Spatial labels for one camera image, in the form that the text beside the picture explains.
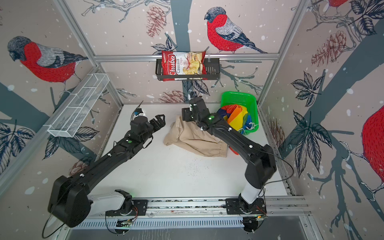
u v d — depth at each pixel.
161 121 0.74
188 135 0.94
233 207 0.73
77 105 0.78
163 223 0.70
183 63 0.88
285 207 0.75
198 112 0.60
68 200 0.39
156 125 0.72
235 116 0.89
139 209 0.73
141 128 0.61
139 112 0.71
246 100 1.15
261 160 0.43
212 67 0.95
